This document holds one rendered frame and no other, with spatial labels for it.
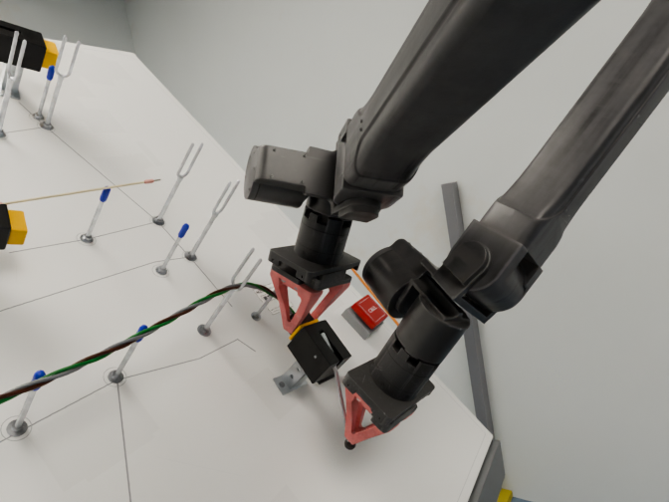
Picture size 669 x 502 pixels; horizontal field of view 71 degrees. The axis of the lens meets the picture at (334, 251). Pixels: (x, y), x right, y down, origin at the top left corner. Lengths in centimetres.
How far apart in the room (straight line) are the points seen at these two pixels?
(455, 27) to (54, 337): 46
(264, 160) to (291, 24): 173
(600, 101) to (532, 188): 10
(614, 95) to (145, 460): 55
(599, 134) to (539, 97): 117
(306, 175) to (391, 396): 24
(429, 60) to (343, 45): 173
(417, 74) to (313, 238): 28
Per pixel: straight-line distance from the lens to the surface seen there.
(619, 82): 52
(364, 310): 75
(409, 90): 29
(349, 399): 54
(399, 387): 50
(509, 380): 191
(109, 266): 62
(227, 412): 56
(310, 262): 52
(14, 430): 49
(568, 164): 48
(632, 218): 164
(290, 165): 47
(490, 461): 81
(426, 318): 46
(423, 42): 27
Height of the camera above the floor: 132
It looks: 8 degrees down
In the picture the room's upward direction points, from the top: 11 degrees counter-clockwise
